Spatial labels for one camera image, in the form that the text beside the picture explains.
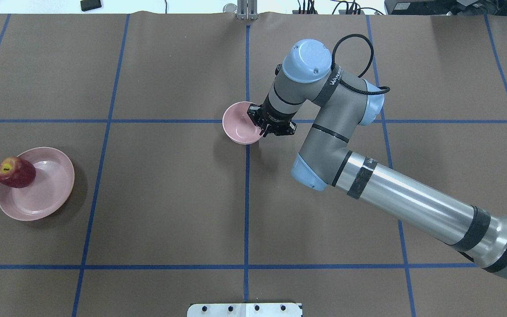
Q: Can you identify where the aluminium frame post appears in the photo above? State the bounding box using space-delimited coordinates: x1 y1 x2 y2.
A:
236 0 259 21

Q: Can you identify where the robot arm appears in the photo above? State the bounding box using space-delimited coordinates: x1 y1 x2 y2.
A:
247 39 507 279

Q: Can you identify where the white camera stand pillar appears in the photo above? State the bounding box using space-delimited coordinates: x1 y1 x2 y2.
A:
187 302 304 317

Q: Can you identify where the small black square device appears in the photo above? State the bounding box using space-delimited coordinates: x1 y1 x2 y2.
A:
79 0 102 12

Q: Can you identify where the pink bowl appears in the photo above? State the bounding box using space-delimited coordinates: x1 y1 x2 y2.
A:
222 102 262 145

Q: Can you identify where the pink plate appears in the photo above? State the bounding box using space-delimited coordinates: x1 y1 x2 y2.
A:
0 147 76 221

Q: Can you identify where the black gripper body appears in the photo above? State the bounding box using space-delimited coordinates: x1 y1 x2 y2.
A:
247 103 297 136

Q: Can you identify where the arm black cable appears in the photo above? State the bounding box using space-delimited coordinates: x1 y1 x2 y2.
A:
331 34 390 96

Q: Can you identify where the black power strip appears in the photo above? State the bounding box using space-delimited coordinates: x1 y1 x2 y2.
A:
293 0 364 15

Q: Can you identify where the red apple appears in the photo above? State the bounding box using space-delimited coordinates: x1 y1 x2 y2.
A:
0 156 36 188

